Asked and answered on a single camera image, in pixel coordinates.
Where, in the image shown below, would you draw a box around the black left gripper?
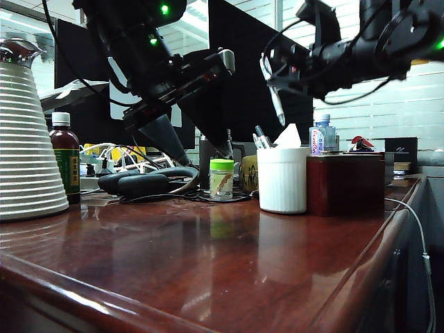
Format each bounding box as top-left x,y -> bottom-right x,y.
121,48 -> 234,167

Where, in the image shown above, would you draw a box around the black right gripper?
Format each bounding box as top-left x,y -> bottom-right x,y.
259,43 -> 325,101

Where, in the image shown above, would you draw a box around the clear gel pen grey grip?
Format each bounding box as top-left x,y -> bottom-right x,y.
271,85 -> 287,128

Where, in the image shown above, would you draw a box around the black pen silver label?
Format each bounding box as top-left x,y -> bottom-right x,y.
255,125 -> 268,148

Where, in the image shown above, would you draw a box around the white ribbed pen holder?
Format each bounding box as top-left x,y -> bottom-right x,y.
256,146 -> 312,215

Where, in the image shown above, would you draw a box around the large black monitor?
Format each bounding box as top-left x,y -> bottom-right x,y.
207,0 -> 315,144

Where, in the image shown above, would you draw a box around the black steel-rim thermos mug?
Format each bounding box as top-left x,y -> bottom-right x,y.
199,128 -> 248,194

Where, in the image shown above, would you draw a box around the yellow box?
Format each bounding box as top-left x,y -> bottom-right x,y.
84,144 -> 148,164

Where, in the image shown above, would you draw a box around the white tissue paper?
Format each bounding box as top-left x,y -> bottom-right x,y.
273,123 -> 302,150

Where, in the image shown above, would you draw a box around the clear jar green lid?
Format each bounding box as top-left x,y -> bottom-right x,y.
209,159 -> 236,202

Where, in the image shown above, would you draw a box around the clear water bottle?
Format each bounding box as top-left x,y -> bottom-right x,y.
309,113 -> 338,156

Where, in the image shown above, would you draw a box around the black headphones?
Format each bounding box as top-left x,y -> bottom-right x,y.
98,166 -> 201,203

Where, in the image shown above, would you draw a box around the cream cup black calligraphy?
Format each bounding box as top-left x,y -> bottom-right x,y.
239,155 -> 259,194

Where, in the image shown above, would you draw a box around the red black white ornament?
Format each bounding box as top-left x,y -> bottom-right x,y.
349,136 -> 377,154

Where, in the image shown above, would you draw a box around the white power strip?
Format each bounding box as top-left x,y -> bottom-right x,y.
79,175 -> 105,191

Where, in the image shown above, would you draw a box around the brown bottle white cap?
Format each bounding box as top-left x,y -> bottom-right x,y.
50,112 -> 83,205

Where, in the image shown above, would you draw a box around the dark red wooden box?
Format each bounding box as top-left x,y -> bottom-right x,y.
305,154 -> 386,218

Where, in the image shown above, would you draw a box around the grey model aircraft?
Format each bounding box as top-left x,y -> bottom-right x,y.
40,78 -> 110,112

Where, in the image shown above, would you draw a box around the black AOC monitor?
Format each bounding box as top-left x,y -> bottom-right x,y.
54,19 -> 197,151

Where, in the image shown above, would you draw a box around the black box silver logo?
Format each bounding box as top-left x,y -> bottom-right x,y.
384,137 -> 419,164

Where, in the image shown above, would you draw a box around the grey box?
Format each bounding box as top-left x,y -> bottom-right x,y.
379,151 -> 395,187

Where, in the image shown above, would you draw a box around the stack of books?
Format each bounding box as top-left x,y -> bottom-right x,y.
393,162 -> 417,178

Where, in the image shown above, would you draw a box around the white ribbed thermos jug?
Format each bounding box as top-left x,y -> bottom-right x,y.
0,33 -> 70,223

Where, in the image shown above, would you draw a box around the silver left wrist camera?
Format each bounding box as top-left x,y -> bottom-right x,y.
217,48 -> 237,76

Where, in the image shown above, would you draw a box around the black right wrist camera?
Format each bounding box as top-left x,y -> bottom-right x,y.
296,0 -> 343,46

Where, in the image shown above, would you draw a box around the white power cable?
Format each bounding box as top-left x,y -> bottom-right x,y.
80,142 -> 146,174

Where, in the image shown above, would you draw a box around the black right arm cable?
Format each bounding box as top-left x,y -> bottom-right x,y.
262,19 -> 395,105

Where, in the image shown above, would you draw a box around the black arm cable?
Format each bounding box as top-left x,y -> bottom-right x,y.
41,0 -> 139,108
262,19 -> 395,105

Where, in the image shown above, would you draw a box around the black wire coaster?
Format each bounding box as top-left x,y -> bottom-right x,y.
189,187 -> 255,204

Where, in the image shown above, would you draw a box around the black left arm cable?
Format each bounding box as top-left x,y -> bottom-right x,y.
41,0 -> 139,108

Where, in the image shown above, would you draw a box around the white charging cable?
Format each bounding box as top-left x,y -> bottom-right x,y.
384,198 -> 438,333

